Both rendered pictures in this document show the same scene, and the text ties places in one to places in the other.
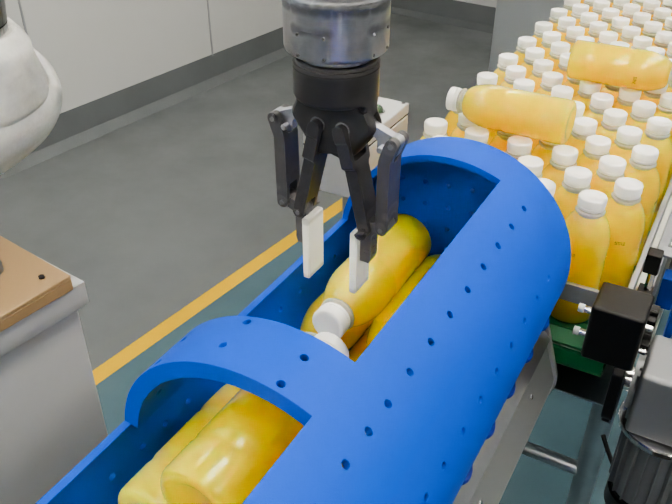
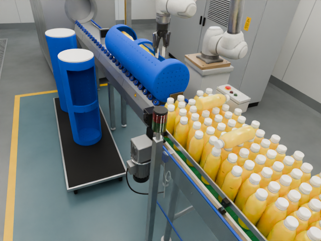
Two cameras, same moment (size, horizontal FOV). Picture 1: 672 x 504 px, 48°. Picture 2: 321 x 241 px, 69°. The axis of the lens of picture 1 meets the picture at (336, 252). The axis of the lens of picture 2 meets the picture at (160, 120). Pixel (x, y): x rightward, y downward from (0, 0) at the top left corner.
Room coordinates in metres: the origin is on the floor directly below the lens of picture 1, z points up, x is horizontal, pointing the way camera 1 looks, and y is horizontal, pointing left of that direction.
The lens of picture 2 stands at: (1.38, -1.40, 1.80)
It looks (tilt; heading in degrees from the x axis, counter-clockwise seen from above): 37 degrees down; 117
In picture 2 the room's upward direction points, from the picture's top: 5 degrees clockwise
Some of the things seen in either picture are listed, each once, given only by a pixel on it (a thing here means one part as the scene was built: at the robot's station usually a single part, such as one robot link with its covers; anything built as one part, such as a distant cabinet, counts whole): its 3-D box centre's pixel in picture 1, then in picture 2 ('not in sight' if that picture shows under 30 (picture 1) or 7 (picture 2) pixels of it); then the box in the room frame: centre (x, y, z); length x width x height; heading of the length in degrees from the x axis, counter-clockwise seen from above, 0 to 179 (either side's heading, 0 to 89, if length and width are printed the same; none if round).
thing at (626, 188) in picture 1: (628, 188); (171, 107); (0.94, -0.42, 1.09); 0.04 x 0.04 x 0.02
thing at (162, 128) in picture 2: not in sight; (159, 124); (1.02, -0.69, 1.18); 0.06 x 0.06 x 0.05
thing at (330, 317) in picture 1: (331, 320); not in sight; (0.63, 0.00, 1.10); 0.04 x 0.02 x 0.04; 61
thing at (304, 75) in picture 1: (336, 104); (162, 29); (0.62, 0.00, 1.36); 0.08 x 0.07 x 0.09; 61
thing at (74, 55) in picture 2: not in sight; (76, 55); (-0.09, -0.12, 1.03); 0.28 x 0.28 x 0.01
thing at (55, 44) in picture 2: not in sight; (67, 73); (-0.63, 0.19, 0.59); 0.28 x 0.28 x 0.88
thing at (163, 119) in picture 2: not in sight; (160, 115); (1.02, -0.69, 1.23); 0.06 x 0.06 x 0.04
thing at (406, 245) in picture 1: (373, 274); not in sight; (0.72, -0.04, 1.10); 0.19 x 0.07 x 0.07; 151
